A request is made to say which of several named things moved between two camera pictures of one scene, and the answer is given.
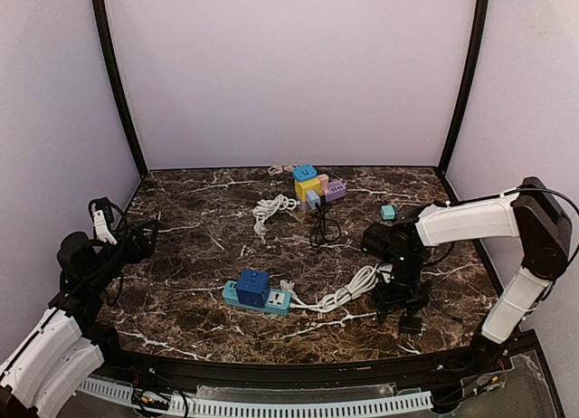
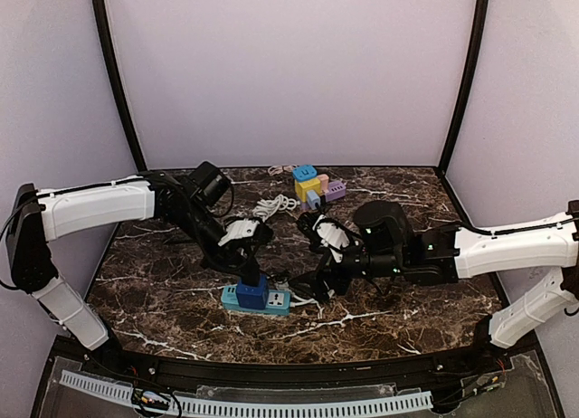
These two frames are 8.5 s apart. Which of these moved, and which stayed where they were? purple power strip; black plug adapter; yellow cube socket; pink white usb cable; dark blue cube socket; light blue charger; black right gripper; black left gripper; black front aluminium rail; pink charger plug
Moved: yellow cube socket; black plug adapter; black left gripper; black right gripper
Stayed: pink white usb cable; pink charger plug; light blue charger; black front aluminium rail; purple power strip; dark blue cube socket
